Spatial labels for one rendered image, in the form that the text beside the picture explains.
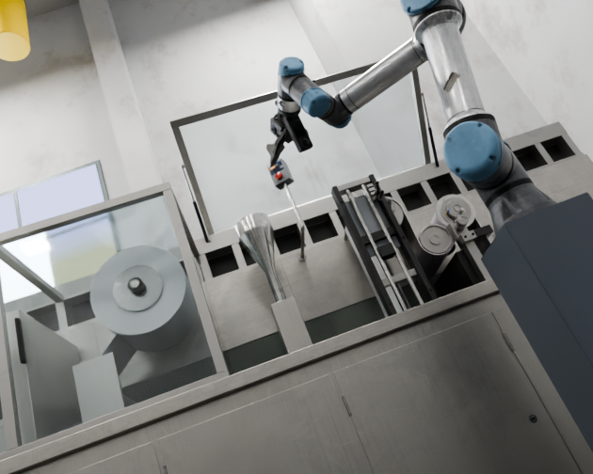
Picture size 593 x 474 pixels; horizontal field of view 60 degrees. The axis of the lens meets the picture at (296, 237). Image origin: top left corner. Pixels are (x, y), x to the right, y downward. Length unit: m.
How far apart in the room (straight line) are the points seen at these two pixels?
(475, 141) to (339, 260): 1.17
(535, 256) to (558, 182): 1.53
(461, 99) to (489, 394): 0.78
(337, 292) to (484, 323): 0.76
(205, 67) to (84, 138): 1.64
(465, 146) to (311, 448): 0.84
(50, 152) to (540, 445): 5.81
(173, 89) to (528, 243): 5.61
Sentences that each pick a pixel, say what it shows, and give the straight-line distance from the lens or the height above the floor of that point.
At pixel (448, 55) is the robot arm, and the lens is 1.30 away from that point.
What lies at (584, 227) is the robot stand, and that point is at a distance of 1.23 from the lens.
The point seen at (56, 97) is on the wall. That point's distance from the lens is 6.96.
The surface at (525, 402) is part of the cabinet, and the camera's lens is 1.57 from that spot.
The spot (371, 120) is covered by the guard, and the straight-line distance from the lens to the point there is 2.40.
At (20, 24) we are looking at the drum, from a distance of 6.26.
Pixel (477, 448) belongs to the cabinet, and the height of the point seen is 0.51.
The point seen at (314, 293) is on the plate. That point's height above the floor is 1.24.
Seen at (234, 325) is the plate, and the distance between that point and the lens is 2.12.
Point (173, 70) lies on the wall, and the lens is 6.65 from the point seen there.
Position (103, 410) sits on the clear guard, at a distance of 1.59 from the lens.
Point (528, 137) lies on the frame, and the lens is 2.77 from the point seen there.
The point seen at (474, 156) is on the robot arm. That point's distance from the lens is 1.16.
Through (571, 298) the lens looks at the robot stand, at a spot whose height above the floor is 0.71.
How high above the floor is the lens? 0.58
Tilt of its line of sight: 24 degrees up
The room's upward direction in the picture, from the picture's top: 23 degrees counter-clockwise
